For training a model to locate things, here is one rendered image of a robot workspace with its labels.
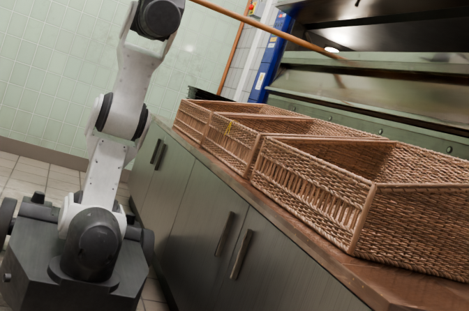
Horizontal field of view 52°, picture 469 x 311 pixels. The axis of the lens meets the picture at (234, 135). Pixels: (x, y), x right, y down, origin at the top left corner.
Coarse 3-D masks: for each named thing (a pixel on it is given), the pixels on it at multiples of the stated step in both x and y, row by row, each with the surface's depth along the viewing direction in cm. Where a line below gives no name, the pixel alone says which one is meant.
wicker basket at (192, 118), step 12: (180, 108) 253; (192, 108) 234; (204, 108) 216; (216, 108) 263; (228, 108) 265; (240, 108) 267; (252, 108) 270; (264, 108) 270; (276, 108) 255; (180, 120) 246; (192, 120) 228; (204, 120) 211; (252, 120) 212; (192, 132) 221; (204, 132) 206; (264, 132) 216
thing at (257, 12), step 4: (256, 4) 324; (260, 4) 325; (264, 4) 325; (256, 8) 324; (260, 8) 325; (264, 8) 326; (252, 12) 326; (256, 12) 324; (260, 12) 325; (252, 16) 331; (256, 16) 326; (260, 16) 326
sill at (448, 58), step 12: (360, 60) 202; (372, 60) 194; (384, 60) 187; (396, 60) 180; (408, 60) 174; (420, 60) 168; (432, 60) 162; (444, 60) 157; (456, 60) 152; (468, 60) 148
